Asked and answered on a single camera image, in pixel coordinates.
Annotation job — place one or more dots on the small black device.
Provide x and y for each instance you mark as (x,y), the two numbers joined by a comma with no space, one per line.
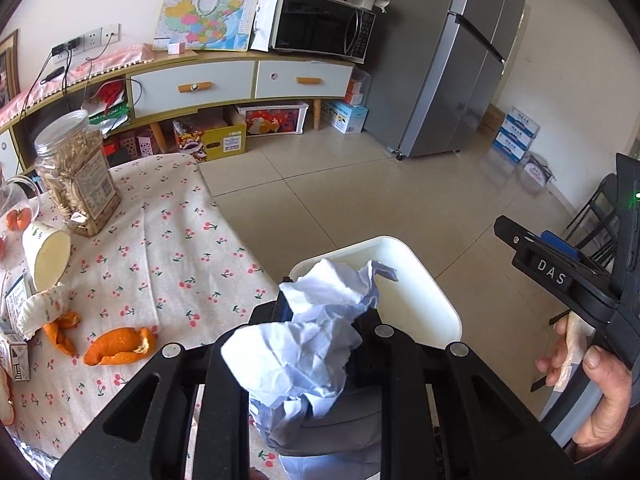
(52,74)

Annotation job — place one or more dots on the white paper cup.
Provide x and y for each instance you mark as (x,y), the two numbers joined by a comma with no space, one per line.
(42,250)

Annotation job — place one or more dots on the red bag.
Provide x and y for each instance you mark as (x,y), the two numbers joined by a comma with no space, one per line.
(110,95)

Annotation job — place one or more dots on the colourful map bag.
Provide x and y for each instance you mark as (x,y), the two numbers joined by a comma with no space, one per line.
(210,20)

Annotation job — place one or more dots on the white box with red print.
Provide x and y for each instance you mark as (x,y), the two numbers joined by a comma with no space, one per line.
(272,120)

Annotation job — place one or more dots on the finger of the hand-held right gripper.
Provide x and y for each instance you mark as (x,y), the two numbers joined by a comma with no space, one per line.
(560,245)
(512,235)

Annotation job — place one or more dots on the framed picture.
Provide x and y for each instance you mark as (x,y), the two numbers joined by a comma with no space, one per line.
(7,70)

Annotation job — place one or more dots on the white paper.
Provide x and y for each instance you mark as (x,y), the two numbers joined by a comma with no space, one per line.
(300,355)

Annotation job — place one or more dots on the white paper bag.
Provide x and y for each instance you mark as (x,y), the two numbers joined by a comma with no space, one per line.
(265,25)

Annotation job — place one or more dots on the white wall socket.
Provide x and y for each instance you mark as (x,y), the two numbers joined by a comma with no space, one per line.
(76,44)
(111,33)
(93,39)

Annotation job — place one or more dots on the small orange peel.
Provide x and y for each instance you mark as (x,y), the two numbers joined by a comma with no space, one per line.
(62,340)

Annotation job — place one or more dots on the cherry print tablecloth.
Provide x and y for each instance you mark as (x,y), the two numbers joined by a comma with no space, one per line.
(165,260)

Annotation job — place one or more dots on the person's left hand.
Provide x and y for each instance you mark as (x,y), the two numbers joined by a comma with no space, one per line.
(256,475)

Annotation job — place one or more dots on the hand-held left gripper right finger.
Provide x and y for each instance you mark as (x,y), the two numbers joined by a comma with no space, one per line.
(370,360)

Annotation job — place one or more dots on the blue white shipping carton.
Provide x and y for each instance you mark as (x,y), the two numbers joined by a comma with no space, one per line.
(515,137)
(522,120)
(510,152)

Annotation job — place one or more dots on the white printed bag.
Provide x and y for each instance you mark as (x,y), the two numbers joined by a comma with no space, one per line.
(539,172)

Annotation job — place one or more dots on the pink lace cloth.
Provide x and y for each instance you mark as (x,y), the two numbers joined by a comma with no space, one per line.
(100,60)

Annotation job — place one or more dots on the black microwave oven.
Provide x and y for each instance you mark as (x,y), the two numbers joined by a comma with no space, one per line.
(320,27)

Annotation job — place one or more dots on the green white bag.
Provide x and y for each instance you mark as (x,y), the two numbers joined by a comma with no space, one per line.
(107,117)

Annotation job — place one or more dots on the clear jar of seeds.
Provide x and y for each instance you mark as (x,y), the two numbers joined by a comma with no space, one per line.
(80,180)

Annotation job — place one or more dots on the small blue white box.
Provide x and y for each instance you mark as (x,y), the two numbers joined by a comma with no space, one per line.
(15,360)

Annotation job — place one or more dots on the white plastic bin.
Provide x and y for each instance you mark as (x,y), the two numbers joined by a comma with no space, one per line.
(410,280)

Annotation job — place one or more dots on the large orange peel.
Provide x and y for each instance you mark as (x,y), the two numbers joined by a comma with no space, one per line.
(112,345)

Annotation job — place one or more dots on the black plug charger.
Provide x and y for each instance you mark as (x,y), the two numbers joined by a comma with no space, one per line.
(59,50)

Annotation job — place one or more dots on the person's right hand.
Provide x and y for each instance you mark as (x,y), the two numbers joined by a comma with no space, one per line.
(615,400)

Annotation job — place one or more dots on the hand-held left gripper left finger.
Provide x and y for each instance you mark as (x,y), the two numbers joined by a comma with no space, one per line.
(262,312)

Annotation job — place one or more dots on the white cabinet door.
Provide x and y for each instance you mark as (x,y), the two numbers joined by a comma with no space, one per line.
(4,155)

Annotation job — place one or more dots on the black folding chair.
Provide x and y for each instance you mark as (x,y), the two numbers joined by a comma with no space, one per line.
(610,195)

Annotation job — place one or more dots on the white cabinet drawer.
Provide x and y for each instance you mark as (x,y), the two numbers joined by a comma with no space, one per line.
(165,87)
(280,80)

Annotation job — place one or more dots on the brown cardboard box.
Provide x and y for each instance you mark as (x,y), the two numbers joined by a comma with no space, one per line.
(492,120)

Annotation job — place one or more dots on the glass teapot with bamboo lid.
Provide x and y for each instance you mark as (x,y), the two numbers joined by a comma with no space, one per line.
(20,181)

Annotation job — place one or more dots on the clear container of orange boxes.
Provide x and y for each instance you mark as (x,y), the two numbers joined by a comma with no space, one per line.
(357,90)

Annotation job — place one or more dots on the grey refrigerator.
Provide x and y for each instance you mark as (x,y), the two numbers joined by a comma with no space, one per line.
(440,60)

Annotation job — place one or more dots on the pink perforated basket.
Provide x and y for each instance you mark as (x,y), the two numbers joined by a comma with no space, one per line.
(142,145)

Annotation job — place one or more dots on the small white cube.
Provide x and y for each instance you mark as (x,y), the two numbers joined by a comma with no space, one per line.
(176,49)

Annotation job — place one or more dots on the yellow printed cardboard box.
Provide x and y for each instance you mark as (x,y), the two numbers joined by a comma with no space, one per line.
(215,140)

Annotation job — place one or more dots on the wooden tv cabinet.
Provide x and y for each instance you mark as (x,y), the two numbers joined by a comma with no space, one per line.
(160,60)

